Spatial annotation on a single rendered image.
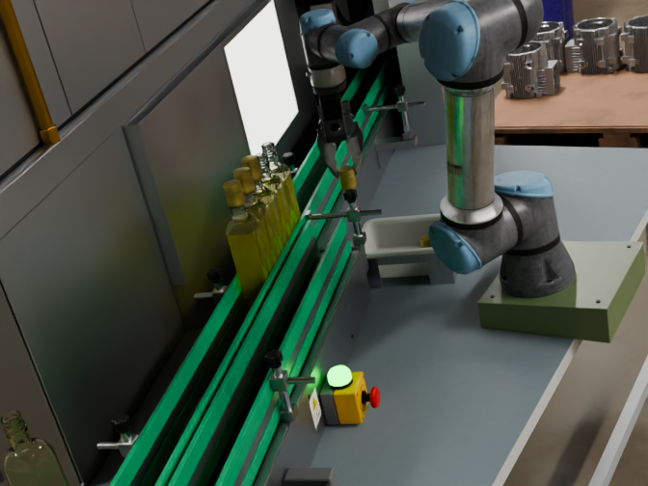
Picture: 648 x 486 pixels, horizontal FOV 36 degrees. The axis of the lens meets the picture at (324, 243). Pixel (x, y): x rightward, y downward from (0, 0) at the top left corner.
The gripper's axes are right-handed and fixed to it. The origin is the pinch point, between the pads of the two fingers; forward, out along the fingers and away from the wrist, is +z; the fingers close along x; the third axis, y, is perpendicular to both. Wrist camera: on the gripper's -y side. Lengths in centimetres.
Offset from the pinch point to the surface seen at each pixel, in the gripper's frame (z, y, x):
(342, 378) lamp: 16, -53, 8
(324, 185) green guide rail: 7.3, 11.0, 5.6
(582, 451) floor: 102, 11, -49
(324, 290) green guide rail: 9.8, -31.5, 8.7
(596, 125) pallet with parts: 90, 196, -110
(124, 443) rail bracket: 4, -76, 42
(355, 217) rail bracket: 6.6, -9.3, 0.0
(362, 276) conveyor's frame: 18.6, -13.9, 1.0
